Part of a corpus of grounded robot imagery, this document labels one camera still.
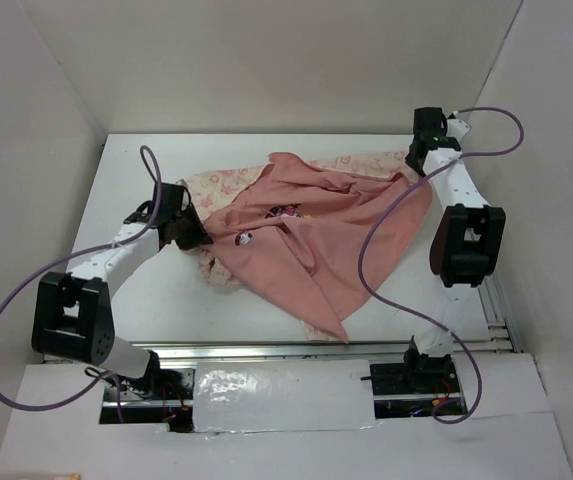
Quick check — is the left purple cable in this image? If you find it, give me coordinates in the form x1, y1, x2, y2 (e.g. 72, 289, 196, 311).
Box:
0, 144, 167, 425

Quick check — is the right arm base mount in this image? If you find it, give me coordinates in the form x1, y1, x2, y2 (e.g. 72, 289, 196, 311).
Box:
360, 363, 467, 419

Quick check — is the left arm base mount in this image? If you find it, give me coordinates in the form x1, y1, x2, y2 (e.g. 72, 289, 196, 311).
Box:
99, 368, 196, 433

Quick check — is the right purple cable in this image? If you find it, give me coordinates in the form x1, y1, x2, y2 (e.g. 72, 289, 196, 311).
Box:
358, 106, 525, 425

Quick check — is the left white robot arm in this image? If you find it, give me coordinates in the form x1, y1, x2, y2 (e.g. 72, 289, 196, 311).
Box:
31, 181, 212, 399

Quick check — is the purple cable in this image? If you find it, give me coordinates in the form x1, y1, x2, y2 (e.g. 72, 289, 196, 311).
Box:
358, 106, 525, 425
0, 144, 167, 425

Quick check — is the white foil cover panel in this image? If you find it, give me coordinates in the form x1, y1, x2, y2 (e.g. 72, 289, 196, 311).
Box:
193, 360, 376, 433

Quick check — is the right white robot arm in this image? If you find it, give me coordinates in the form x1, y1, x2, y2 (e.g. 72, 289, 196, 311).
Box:
402, 107, 506, 392

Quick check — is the pink and cream jacket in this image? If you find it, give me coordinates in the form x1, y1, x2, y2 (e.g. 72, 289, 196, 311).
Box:
186, 152, 433, 341

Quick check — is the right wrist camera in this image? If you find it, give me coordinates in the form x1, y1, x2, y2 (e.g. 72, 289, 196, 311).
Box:
446, 111, 471, 143

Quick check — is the front aluminium rail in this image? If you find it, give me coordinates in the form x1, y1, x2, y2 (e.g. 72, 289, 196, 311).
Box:
43, 340, 517, 362

